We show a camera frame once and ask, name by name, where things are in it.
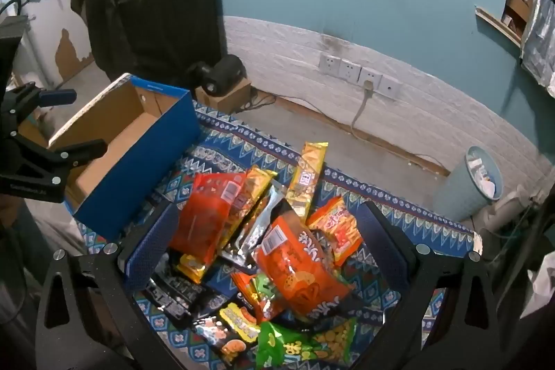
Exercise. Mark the wooden frame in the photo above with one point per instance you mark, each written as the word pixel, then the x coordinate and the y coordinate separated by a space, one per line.
pixel 494 23

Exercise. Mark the black packet with orange picture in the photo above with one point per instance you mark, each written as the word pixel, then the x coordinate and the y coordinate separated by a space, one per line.
pixel 221 342

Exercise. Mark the black snack packet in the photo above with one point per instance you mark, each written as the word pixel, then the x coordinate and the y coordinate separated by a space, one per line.
pixel 173 296

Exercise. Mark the small orange-red snack packet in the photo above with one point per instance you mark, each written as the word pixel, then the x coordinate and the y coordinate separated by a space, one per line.
pixel 340 229

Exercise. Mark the white wall socket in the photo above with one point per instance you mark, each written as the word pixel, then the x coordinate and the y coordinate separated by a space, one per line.
pixel 372 76
pixel 349 70
pixel 329 63
pixel 389 86

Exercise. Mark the white pipe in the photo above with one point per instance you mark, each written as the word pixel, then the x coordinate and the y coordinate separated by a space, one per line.
pixel 503 214

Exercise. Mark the long yellow snack packet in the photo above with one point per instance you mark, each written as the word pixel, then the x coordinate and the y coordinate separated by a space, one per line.
pixel 308 170

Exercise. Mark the orange and green snack packet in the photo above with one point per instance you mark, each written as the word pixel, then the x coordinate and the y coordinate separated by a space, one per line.
pixel 260 294

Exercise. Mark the silver foil sheet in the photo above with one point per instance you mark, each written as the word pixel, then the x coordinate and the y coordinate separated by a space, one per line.
pixel 540 45

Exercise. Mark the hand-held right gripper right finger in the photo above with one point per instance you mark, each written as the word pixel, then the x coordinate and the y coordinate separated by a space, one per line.
pixel 386 242

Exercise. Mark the blue patterned cloth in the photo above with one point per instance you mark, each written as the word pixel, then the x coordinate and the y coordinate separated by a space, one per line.
pixel 269 144

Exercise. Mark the small brown cardboard box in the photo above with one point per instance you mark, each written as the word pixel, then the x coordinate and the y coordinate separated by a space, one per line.
pixel 234 97

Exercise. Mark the gold orange snack packet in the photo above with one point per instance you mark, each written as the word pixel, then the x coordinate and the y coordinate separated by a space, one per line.
pixel 253 188

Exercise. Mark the orange chip packet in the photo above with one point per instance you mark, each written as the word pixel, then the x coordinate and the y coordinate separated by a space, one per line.
pixel 299 270

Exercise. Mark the black security camera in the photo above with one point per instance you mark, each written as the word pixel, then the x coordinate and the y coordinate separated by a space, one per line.
pixel 221 73

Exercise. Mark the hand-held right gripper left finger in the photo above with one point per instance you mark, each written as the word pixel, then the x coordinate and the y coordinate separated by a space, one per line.
pixel 151 242

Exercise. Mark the dark blue snack packet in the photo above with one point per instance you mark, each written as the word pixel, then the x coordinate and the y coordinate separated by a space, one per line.
pixel 221 281

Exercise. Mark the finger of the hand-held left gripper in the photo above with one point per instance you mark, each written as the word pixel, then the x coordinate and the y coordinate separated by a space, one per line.
pixel 84 151
pixel 58 96

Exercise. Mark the green peanut packet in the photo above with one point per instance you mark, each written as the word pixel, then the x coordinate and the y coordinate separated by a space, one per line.
pixel 295 348

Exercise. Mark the light blue trash bin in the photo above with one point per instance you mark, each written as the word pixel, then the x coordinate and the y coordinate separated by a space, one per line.
pixel 459 192

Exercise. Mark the yellow printed snack packet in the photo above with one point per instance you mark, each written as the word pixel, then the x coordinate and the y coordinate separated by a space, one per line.
pixel 240 320

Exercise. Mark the small yellow snack packet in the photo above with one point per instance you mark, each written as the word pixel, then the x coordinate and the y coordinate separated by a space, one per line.
pixel 193 266

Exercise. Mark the blue cardboard box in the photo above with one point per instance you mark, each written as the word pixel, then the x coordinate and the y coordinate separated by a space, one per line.
pixel 143 179

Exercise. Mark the silver snack packet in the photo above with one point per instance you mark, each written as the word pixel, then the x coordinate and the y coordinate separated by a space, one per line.
pixel 256 233

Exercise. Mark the large orange-red snack packet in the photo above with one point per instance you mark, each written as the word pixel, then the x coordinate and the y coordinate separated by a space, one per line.
pixel 203 214

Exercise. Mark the white plastic bag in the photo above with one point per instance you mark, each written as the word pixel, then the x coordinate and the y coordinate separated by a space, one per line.
pixel 542 287

